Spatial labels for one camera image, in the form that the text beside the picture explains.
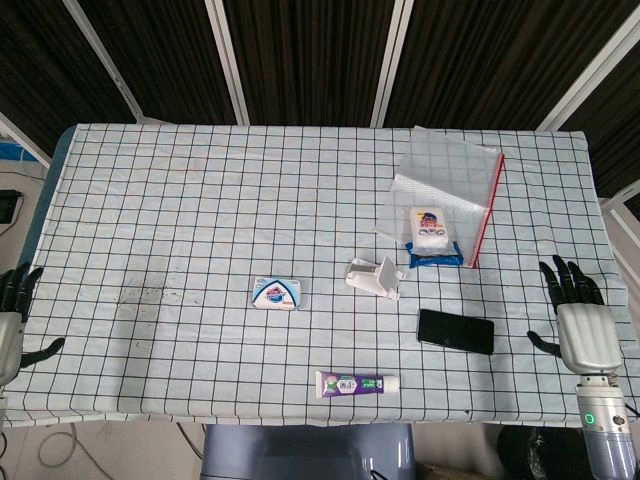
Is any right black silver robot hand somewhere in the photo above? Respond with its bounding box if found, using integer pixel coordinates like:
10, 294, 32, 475
526, 254, 624, 375

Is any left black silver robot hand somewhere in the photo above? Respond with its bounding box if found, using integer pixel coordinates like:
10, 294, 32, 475
0, 261, 67, 389

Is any black smartphone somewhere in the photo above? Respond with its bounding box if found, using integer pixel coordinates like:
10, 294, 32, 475
417, 308, 496, 357

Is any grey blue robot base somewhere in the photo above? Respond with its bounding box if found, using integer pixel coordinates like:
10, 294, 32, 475
201, 423, 416, 480

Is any white phone stand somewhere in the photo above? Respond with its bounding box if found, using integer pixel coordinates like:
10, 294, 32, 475
344, 256, 404, 302

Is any black bag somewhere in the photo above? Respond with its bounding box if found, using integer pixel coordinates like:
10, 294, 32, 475
497, 425, 594, 480

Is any black box device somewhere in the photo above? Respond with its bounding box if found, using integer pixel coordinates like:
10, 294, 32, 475
0, 189, 22, 225

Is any blue table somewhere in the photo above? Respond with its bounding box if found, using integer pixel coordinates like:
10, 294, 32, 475
27, 124, 76, 266

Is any blue snack packet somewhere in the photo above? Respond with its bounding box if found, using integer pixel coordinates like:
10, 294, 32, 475
403, 239, 465, 270

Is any clear red-sealed zip bag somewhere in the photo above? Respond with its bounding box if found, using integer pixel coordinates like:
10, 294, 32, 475
374, 124, 506, 270

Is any white black checked tablecloth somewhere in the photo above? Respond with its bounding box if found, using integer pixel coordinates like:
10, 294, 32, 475
2, 122, 632, 429

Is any purple toothpaste tube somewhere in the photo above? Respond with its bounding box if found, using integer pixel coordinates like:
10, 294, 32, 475
315, 370, 401, 400

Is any white blue soap box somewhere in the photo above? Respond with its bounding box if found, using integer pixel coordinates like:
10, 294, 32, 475
249, 276, 303, 312

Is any grey floor cable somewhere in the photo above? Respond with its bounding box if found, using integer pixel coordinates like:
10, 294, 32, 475
38, 424, 104, 470

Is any white partition frame post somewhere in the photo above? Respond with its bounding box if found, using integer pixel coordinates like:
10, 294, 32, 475
204, 0, 250, 126
62, 0, 147, 122
537, 19, 640, 130
371, 0, 415, 127

